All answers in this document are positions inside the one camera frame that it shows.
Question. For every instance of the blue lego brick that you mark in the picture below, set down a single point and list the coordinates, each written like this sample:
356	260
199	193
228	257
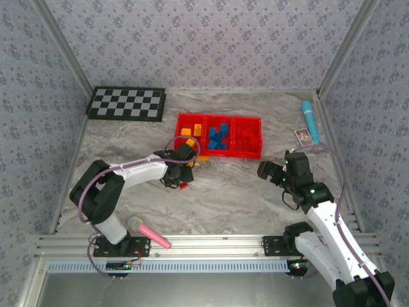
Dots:
225	128
222	146
219	137
212	131
211	144

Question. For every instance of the aluminium side rail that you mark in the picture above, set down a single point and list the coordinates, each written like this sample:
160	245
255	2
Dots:
77	144
338	160

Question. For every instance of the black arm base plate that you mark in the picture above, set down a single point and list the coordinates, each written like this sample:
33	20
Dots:
142	247
271	247

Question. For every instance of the wide aluminium front rail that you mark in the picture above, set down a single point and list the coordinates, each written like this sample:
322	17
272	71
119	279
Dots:
207	244

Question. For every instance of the small playing card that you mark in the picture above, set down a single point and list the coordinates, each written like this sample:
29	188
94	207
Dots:
303	137

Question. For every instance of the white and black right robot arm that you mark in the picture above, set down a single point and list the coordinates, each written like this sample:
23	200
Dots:
326	224

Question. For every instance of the small circuit board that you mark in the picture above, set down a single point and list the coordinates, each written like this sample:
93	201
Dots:
298	267
123	266

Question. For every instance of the pink toy microphone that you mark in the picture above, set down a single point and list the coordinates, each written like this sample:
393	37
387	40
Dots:
150	235

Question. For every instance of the red three-compartment bin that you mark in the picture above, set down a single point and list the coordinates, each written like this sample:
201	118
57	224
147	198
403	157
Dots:
187	122

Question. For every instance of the aluminium frame post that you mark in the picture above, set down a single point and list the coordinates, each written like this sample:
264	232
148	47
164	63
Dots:
346	48
66	48

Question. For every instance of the aluminium back rail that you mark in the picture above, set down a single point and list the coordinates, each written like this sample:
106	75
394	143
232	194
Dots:
239	91

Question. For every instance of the black and grey checkerboard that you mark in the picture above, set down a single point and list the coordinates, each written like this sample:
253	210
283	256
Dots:
128	102

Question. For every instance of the yellow flat lego brick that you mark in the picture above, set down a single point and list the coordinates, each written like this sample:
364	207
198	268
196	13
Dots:
202	158

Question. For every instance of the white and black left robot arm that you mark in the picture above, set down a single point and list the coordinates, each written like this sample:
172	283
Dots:
143	176

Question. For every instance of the light blue toy microphone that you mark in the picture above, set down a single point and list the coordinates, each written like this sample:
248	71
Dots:
310	121

